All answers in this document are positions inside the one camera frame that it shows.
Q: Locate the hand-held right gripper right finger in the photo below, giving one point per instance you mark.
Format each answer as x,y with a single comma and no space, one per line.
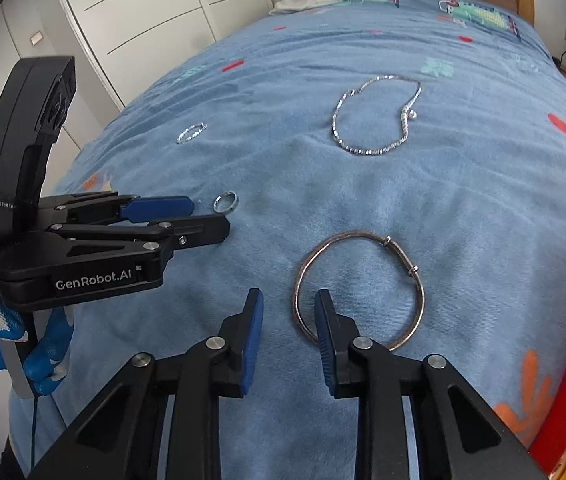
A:
325,345

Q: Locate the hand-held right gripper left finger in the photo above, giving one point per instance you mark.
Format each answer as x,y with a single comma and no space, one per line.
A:
253,340

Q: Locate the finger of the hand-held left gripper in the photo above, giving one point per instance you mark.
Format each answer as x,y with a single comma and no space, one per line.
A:
163,206
203,230

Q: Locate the thin silver bangle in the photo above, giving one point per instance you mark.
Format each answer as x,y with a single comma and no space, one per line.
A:
358,233

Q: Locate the person's left hand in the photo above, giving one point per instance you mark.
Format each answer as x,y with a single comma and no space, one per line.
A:
48,355

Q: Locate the white wardrobe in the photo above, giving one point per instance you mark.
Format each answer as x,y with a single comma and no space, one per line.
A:
138,10

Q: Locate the blue printed blanket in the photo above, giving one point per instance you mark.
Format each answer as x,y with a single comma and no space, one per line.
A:
463,185

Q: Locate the wall light switch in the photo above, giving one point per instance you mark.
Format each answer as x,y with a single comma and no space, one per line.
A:
37,37

